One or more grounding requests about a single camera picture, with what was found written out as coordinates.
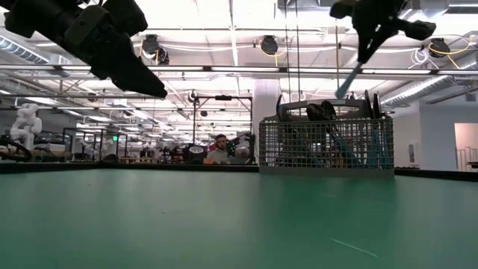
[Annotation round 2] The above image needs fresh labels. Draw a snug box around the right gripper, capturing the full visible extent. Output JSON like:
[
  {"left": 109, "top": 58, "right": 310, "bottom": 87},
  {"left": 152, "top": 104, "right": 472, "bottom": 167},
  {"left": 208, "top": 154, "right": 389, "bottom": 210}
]
[{"left": 329, "top": 0, "right": 437, "bottom": 64}]

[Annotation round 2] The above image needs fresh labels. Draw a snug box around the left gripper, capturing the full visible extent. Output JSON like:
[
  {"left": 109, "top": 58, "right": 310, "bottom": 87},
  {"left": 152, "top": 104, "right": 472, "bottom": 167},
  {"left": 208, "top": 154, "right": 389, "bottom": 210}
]
[{"left": 0, "top": 0, "right": 168, "bottom": 99}]

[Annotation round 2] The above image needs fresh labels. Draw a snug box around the black fork blue handle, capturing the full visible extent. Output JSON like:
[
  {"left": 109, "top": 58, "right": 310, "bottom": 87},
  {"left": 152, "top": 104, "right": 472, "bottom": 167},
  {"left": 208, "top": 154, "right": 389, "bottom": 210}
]
[{"left": 275, "top": 94, "right": 285, "bottom": 121}]

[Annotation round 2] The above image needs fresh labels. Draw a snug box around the white robot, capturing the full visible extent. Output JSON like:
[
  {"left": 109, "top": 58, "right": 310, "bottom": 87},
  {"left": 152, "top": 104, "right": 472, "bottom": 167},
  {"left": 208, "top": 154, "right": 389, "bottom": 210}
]
[{"left": 9, "top": 102, "right": 44, "bottom": 150}]

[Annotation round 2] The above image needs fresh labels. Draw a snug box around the white building column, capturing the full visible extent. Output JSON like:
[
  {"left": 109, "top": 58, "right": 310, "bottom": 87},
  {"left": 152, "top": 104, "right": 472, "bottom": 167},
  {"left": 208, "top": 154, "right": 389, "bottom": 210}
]
[{"left": 252, "top": 78, "right": 282, "bottom": 150}]

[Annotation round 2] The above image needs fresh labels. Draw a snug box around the person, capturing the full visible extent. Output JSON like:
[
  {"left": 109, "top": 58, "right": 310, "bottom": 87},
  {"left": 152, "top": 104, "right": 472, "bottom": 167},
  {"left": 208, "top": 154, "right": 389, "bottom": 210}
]
[{"left": 204, "top": 133, "right": 235, "bottom": 165}]

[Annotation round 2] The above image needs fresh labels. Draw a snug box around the black ceiling cable reel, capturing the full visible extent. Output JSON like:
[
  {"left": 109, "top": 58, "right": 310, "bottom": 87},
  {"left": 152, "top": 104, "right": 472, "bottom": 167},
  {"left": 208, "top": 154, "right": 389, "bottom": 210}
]
[
  {"left": 141, "top": 33, "right": 171, "bottom": 65},
  {"left": 258, "top": 34, "right": 280, "bottom": 57},
  {"left": 421, "top": 37, "right": 453, "bottom": 59}
]

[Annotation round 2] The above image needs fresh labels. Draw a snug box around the silver ventilation duct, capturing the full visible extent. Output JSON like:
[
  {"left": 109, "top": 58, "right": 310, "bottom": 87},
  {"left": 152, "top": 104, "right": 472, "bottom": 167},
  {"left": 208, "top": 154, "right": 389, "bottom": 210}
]
[
  {"left": 0, "top": 35, "right": 72, "bottom": 75},
  {"left": 380, "top": 73, "right": 455, "bottom": 108}
]

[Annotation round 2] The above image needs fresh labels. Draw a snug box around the black aluminium table frame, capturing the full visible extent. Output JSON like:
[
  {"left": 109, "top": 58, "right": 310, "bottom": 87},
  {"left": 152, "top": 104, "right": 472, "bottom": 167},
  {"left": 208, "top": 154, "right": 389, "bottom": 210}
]
[{"left": 0, "top": 160, "right": 478, "bottom": 183}]

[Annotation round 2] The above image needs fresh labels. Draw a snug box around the long ceiling light rail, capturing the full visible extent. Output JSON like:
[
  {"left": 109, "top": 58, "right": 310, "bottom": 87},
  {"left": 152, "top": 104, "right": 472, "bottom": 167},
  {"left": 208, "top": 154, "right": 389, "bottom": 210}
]
[{"left": 0, "top": 64, "right": 478, "bottom": 75}]

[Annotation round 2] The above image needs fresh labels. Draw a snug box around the black gantry frame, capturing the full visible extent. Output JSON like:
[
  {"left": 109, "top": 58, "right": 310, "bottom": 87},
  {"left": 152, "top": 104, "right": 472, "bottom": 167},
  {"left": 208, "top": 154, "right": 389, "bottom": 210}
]
[{"left": 192, "top": 95, "right": 254, "bottom": 165}]

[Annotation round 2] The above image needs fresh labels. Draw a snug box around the grey wire cutlery basket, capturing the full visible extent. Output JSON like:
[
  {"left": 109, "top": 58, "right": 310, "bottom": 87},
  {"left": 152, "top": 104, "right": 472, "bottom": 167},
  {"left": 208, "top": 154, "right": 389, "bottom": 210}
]
[{"left": 258, "top": 98, "right": 395, "bottom": 177}]

